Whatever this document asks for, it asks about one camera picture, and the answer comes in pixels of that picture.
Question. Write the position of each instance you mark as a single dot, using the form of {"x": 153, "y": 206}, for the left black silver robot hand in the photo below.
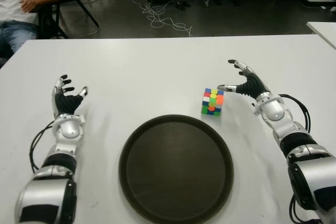
{"x": 65, "y": 103}

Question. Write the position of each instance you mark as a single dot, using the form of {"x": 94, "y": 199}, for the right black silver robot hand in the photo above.
{"x": 252, "y": 85}

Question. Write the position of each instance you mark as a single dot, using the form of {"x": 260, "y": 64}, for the multicoloured Rubik's cube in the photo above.
{"x": 212, "y": 100}

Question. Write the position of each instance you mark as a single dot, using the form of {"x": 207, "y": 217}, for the right silver black robot arm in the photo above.
{"x": 273, "y": 108}

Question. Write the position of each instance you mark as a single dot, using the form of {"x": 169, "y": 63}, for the left silver black robot arm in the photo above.
{"x": 68, "y": 129}

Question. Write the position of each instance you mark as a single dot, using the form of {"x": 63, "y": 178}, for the dark round plate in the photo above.
{"x": 176, "y": 169}

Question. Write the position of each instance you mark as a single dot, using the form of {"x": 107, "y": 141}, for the white side table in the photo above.
{"x": 325, "y": 30}

